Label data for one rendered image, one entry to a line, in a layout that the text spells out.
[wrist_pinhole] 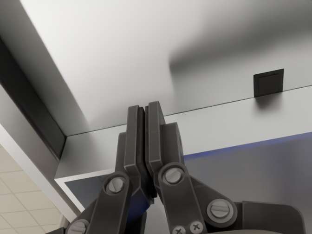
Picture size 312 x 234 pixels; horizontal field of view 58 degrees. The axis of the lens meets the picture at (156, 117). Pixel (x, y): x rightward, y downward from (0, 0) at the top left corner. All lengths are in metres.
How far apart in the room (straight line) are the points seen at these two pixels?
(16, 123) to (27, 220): 2.09
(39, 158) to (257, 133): 0.13
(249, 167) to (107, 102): 0.12
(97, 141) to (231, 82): 0.09
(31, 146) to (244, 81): 0.13
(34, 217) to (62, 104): 2.03
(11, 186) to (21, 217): 0.36
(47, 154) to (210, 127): 0.10
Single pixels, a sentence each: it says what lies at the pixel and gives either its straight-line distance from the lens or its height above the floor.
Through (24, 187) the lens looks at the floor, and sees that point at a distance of 1.92.
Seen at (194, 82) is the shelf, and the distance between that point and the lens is 0.17.
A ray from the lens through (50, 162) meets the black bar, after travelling 0.19.
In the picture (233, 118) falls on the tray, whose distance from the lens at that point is 0.17.
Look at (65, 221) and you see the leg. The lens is 0.73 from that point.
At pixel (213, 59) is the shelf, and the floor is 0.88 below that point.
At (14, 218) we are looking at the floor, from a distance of 2.26.
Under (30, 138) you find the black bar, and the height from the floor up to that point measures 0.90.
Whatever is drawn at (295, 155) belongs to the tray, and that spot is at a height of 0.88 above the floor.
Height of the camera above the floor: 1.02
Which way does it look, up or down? 49 degrees down
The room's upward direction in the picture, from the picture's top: 178 degrees clockwise
